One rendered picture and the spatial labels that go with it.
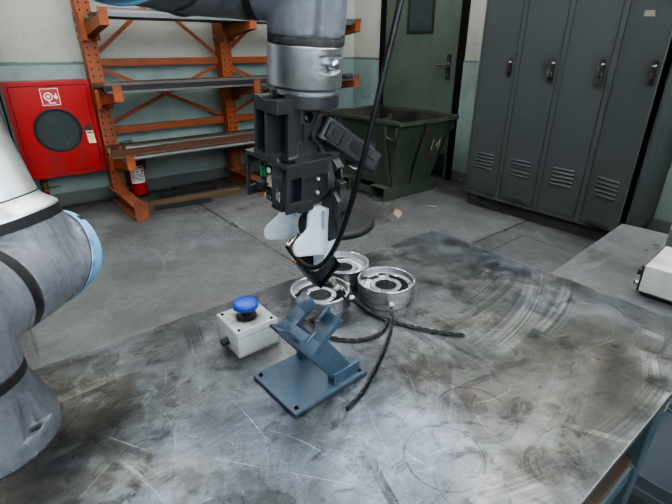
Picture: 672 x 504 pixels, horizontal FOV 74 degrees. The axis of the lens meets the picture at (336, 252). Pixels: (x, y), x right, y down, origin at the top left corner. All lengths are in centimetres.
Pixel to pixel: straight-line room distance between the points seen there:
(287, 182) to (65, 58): 395
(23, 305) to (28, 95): 353
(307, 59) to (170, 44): 413
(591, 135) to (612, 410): 286
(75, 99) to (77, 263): 349
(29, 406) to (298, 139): 44
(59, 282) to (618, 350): 80
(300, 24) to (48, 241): 41
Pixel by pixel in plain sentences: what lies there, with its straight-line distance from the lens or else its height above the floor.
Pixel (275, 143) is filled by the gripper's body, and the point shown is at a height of 114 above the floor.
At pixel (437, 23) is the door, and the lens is 478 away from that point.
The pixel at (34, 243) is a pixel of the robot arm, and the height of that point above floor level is 101.
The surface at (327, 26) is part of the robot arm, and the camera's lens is 45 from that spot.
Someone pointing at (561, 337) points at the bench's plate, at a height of 80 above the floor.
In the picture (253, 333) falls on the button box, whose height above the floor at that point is 84.
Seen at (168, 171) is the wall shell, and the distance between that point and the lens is 462.
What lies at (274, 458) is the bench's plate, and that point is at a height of 80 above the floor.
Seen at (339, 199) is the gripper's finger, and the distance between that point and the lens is 50.
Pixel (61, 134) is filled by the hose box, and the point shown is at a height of 62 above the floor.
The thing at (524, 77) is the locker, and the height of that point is 103.
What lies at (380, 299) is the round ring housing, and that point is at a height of 83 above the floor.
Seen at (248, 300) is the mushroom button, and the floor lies 87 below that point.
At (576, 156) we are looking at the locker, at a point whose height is 55.
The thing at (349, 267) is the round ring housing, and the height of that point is 82.
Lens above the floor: 123
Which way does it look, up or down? 25 degrees down
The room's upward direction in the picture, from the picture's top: straight up
